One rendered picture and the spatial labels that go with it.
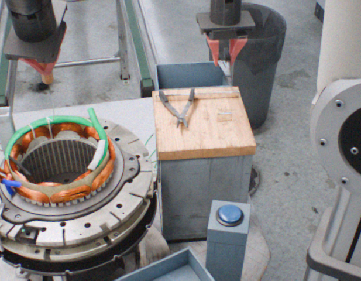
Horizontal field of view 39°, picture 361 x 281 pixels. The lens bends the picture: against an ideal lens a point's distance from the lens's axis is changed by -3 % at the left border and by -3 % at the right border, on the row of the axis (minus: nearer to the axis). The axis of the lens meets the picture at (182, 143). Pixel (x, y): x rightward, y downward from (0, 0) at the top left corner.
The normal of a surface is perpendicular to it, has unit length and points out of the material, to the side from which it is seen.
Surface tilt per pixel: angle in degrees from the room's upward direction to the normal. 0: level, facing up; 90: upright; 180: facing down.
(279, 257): 0
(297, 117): 0
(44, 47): 21
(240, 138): 0
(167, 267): 90
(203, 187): 90
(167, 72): 90
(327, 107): 90
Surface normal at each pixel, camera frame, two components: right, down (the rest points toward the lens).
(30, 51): 0.05, -0.47
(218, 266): -0.16, 0.65
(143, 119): 0.00, -0.76
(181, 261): 0.50, 0.57
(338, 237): -0.44, 0.58
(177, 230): 0.10, 0.66
